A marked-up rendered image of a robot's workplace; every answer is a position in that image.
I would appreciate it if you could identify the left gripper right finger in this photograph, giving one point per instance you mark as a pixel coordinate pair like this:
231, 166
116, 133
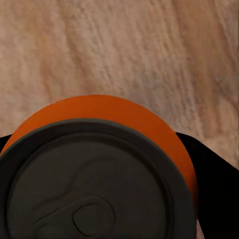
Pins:
218, 186

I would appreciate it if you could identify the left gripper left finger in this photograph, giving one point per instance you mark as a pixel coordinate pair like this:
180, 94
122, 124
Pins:
3, 141

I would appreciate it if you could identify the can of soda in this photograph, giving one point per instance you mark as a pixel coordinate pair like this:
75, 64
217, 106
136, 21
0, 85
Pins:
97, 167

